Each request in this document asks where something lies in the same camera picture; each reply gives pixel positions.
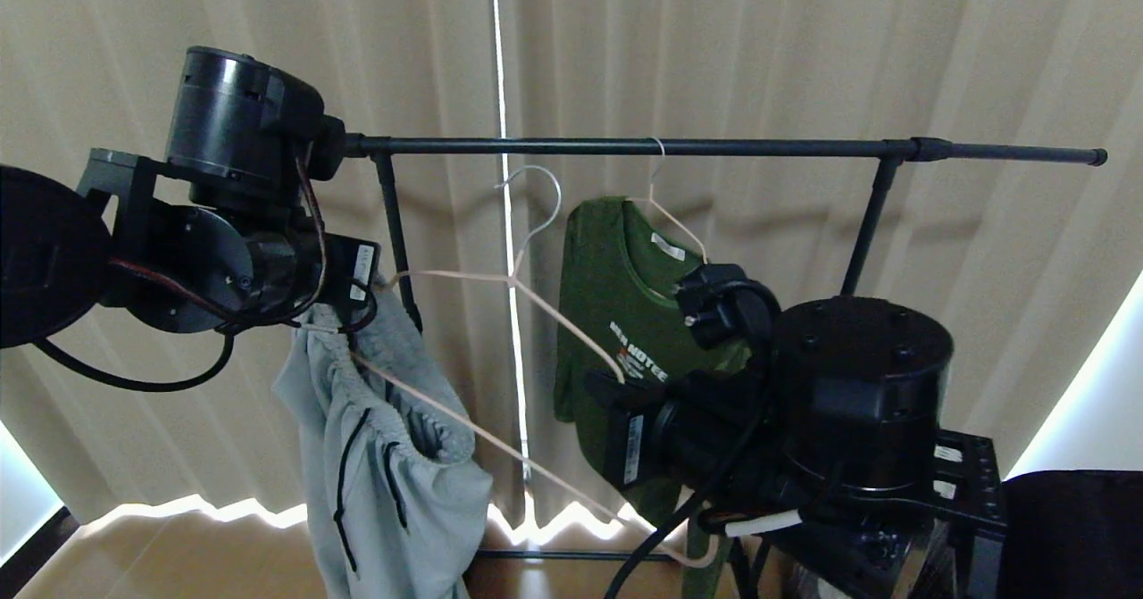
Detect black cable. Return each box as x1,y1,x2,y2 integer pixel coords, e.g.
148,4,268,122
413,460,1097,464
34,333,237,394
605,279,785,599

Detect black clothes rack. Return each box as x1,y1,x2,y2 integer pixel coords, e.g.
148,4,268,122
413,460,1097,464
342,133,1109,599

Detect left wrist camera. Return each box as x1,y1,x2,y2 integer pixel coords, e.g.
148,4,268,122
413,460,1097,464
304,114,348,182

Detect beige curtain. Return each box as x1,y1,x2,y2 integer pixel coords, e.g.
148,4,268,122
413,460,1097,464
0,0,1143,546

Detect pale grey shorts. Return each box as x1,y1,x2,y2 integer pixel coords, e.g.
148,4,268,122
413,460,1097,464
272,273,495,599

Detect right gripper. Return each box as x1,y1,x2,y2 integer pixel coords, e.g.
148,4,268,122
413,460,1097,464
585,370,791,495

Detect pink clothes hanger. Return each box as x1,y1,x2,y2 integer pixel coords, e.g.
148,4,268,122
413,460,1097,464
625,137,712,266
380,165,720,570

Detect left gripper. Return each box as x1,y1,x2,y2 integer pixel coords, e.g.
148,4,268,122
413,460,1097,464
317,233,382,325

